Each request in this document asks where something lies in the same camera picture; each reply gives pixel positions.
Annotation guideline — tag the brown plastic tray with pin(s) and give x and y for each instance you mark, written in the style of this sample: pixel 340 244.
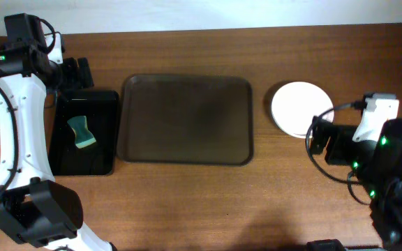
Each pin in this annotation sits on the brown plastic tray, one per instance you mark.
pixel 186 119

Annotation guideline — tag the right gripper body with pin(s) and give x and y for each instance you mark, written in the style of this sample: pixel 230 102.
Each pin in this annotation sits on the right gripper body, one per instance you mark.
pixel 343 148

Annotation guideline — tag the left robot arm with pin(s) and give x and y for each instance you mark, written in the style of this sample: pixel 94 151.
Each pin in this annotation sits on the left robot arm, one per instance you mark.
pixel 34 208

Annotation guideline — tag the black plastic tray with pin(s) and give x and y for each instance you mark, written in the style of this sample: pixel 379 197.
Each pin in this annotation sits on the black plastic tray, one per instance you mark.
pixel 101 109

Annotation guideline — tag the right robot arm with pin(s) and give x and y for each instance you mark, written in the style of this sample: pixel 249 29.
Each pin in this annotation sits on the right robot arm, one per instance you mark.
pixel 366 135

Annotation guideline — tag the green sponge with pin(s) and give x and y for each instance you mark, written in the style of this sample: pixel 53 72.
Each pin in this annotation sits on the green sponge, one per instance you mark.
pixel 83 137

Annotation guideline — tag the white plate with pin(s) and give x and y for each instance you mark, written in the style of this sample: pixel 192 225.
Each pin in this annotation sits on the white plate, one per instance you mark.
pixel 294 105

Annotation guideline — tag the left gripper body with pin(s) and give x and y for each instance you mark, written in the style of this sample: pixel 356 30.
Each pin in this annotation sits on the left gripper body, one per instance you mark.
pixel 67 74

